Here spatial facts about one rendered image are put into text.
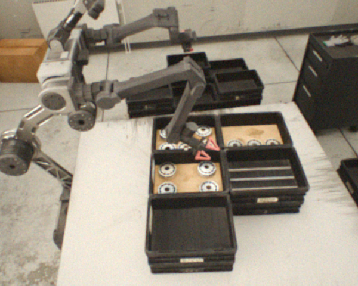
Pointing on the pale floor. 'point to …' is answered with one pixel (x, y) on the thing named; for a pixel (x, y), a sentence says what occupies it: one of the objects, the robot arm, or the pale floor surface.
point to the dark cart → (334, 82)
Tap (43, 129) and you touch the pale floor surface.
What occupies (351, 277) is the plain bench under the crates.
